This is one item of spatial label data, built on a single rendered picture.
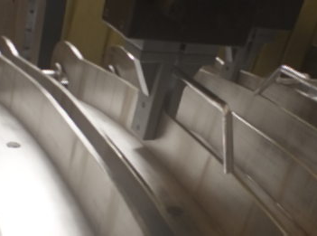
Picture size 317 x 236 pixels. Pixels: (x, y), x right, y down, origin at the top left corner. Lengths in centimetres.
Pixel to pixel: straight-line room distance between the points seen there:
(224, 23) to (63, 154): 18
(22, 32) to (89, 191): 131
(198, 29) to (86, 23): 230
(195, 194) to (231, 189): 5
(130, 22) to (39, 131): 14
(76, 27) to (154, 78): 227
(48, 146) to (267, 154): 20
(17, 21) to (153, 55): 124
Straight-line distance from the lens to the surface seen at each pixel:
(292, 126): 54
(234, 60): 70
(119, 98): 51
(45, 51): 183
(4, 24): 166
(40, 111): 43
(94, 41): 275
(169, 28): 39
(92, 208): 34
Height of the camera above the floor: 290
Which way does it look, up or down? 23 degrees down
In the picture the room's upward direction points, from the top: 15 degrees clockwise
